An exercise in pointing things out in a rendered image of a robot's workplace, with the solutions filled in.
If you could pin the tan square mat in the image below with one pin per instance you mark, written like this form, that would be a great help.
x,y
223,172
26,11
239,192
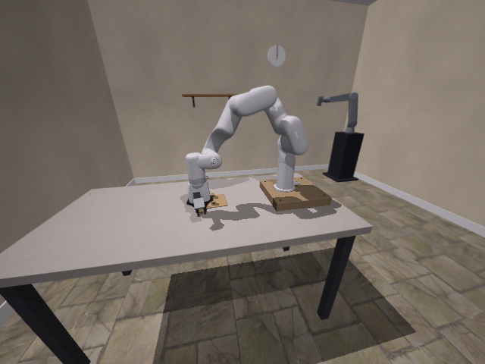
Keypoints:
x,y
220,201

